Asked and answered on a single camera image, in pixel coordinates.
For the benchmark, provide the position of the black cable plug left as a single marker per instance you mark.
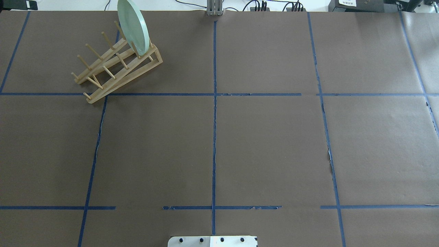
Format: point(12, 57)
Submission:
point(256, 6)

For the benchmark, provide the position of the pale green ceramic plate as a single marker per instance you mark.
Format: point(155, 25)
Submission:
point(133, 26)

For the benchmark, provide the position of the black box top right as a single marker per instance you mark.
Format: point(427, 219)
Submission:
point(377, 6)

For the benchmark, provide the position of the aluminium frame post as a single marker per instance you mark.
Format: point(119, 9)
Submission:
point(214, 7)

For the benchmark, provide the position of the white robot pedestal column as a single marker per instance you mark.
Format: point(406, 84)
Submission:
point(213, 241)

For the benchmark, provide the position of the wooden dish rack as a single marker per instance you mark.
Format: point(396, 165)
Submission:
point(119, 65)

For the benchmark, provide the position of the black cable plug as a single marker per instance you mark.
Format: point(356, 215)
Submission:
point(256, 6)
point(294, 6)

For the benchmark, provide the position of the black cable plug right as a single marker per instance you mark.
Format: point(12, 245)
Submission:
point(294, 6)

